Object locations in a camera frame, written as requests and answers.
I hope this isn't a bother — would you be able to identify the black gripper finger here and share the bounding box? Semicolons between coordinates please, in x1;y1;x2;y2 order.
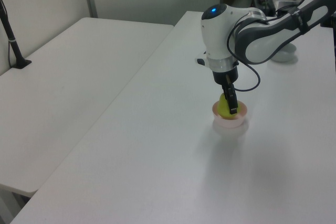
222;82;238;116

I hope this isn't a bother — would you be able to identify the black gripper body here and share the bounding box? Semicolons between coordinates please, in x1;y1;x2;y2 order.
212;66;239;87

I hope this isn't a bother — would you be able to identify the green pear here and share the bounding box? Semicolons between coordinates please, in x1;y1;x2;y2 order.
217;93;233;119

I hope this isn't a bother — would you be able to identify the pink plastic bowl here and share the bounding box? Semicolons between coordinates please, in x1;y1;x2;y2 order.
212;101;249;129

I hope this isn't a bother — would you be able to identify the grey plastic bowl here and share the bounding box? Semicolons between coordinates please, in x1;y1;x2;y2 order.
270;42;297;63

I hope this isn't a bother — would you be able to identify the dark grey device box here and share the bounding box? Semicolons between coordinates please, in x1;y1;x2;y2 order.
253;0;276;16

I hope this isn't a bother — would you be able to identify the black electronics box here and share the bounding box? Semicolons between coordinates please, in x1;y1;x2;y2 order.
277;1;300;12

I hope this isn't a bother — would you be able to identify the white side table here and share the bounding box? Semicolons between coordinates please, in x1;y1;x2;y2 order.
0;17;175;224

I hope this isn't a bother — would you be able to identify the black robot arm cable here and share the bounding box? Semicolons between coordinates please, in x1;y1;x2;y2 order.
226;0;323;92

